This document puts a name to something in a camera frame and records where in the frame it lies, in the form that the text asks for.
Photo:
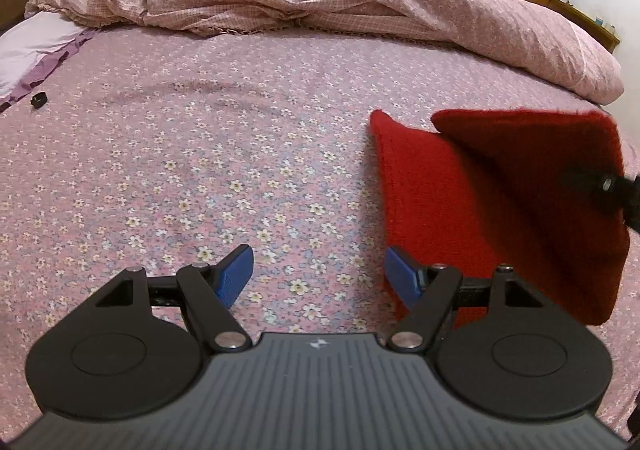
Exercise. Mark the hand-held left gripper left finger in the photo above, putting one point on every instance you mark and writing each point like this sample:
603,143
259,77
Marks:
234,275

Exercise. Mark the red sweater with black trim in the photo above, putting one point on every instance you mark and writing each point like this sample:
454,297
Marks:
500,210

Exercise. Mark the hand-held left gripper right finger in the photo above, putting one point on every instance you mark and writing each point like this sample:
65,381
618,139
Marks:
404,275

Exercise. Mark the small black clip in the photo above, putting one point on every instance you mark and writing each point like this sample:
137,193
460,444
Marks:
38,100

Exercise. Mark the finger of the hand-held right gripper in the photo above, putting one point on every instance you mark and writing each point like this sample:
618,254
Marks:
607,190

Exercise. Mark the pink floral bed sheet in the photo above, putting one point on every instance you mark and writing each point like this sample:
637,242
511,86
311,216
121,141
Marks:
200,139

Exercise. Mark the lilac ruffled pillow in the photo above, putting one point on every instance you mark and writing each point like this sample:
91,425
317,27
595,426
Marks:
30,47

